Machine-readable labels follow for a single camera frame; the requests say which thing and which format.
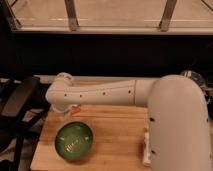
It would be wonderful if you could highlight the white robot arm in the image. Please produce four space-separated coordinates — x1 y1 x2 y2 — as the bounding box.
46 73 213 171

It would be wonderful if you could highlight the green ceramic bowl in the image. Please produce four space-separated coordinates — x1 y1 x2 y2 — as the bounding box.
54 121 93 161

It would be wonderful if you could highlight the white window frame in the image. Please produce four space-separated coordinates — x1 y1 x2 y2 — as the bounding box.
0 0 213 35

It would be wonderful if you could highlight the white plastic bracket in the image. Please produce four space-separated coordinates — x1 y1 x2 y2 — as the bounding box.
142 130 151 166

